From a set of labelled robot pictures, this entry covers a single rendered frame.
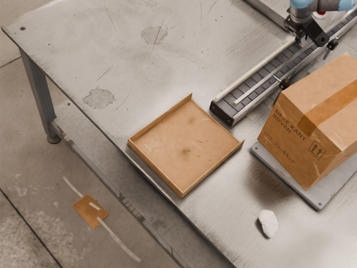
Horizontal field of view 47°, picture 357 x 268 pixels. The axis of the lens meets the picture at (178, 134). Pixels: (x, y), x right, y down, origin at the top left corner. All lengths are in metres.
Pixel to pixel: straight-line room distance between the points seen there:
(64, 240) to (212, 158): 1.02
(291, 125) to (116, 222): 1.18
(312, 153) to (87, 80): 0.82
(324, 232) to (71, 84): 1.00
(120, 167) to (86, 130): 0.28
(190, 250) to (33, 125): 1.15
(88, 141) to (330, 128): 1.27
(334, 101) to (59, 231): 1.46
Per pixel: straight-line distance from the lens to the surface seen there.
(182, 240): 1.92
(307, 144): 1.28
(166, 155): 1.38
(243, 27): 1.82
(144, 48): 1.66
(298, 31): 1.58
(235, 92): 1.51
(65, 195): 2.25
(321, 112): 1.25
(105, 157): 2.07
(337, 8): 1.42
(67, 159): 2.34
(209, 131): 1.45
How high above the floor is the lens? 2.04
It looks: 58 degrees down
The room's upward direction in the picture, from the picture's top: 11 degrees clockwise
